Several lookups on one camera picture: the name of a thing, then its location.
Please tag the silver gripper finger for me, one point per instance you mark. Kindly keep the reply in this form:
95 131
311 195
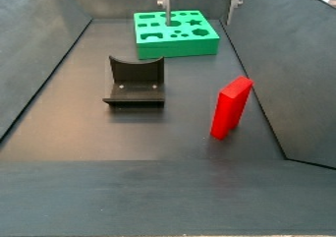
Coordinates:
166 5
234 3

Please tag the green foam shape board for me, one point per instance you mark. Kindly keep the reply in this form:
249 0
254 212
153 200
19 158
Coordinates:
190 36

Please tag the red double-square peg block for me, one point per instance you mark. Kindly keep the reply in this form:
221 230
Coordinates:
230 106

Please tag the black curved holder stand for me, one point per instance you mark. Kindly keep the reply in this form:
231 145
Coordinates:
138 82

